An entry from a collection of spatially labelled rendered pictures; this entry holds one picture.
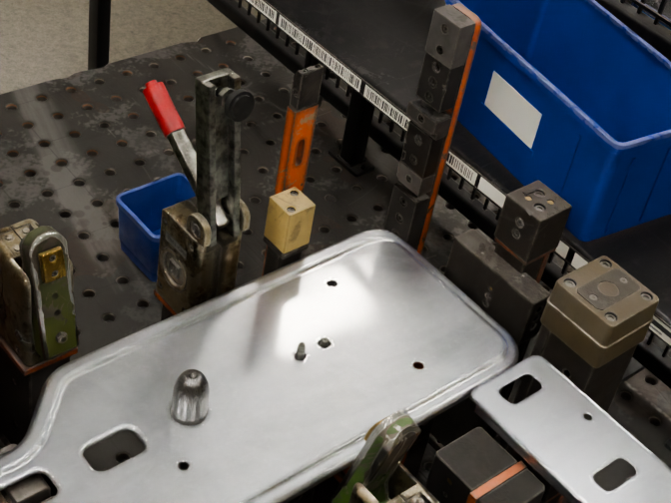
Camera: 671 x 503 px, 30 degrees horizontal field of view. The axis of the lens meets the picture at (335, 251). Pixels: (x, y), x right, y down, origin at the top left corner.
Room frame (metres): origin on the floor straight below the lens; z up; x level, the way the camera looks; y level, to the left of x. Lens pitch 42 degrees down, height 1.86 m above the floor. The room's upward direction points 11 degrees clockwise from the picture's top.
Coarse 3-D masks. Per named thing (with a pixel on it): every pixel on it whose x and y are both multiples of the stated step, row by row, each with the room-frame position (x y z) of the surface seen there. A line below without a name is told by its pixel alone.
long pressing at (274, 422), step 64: (320, 256) 0.95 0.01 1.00; (384, 256) 0.97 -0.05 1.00; (192, 320) 0.83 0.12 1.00; (256, 320) 0.85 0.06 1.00; (320, 320) 0.86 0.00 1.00; (384, 320) 0.88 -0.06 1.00; (448, 320) 0.90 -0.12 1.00; (64, 384) 0.72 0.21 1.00; (128, 384) 0.74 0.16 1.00; (256, 384) 0.76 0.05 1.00; (320, 384) 0.78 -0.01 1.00; (384, 384) 0.80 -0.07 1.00; (448, 384) 0.81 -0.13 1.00; (64, 448) 0.65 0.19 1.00; (192, 448) 0.68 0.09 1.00; (256, 448) 0.69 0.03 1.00; (320, 448) 0.71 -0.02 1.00
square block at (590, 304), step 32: (576, 288) 0.92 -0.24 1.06; (608, 288) 0.92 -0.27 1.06; (640, 288) 0.93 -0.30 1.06; (544, 320) 0.92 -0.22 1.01; (576, 320) 0.90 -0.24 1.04; (608, 320) 0.88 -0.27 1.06; (640, 320) 0.91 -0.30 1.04; (544, 352) 0.91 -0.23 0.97; (576, 352) 0.89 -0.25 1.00; (608, 352) 0.88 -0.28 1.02; (576, 384) 0.88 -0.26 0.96; (608, 384) 0.91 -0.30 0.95
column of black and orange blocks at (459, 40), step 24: (432, 24) 1.14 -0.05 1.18; (456, 24) 1.12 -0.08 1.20; (480, 24) 1.14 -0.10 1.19; (432, 48) 1.14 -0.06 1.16; (456, 48) 1.12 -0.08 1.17; (432, 72) 1.13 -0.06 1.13; (456, 72) 1.13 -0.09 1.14; (432, 96) 1.13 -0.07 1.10; (456, 96) 1.13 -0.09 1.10; (432, 120) 1.12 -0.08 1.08; (456, 120) 1.14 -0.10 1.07; (408, 144) 1.14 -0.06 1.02; (432, 144) 1.12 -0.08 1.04; (408, 168) 1.14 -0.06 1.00; (432, 168) 1.13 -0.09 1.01; (408, 192) 1.14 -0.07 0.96; (432, 192) 1.13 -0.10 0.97; (408, 216) 1.12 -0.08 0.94; (408, 240) 1.12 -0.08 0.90
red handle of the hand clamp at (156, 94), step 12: (156, 84) 0.98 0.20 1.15; (156, 96) 0.97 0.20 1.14; (168, 96) 0.98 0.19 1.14; (156, 108) 0.97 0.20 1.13; (168, 108) 0.97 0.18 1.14; (168, 120) 0.96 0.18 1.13; (180, 120) 0.97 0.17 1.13; (168, 132) 0.95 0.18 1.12; (180, 132) 0.96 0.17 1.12; (180, 144) 0.95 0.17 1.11; (180, 156) 0.94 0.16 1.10; (192, 156) 0.94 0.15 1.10; (192, 168) 0.93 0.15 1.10; (192, 180) 0.93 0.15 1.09; (216, 204) 0.91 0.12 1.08; (228, 216) 0.91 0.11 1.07
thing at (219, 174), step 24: (216, 72) 0.93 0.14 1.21; (216, 96) 0.92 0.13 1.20; (240, 96) 0.90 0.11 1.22; (216, 120) 0.92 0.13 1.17; (240, 120) 0.90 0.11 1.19; (216, 144) 0.91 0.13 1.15; (240, 144) 0.92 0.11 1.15; (216, 168) 0.91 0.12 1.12; (240, 168) 0.92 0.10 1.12; (216, 192) 0.91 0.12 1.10; (240, 192) 0.92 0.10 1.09; (216, 216) 0.89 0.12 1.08; (216, 240) 0.89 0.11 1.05
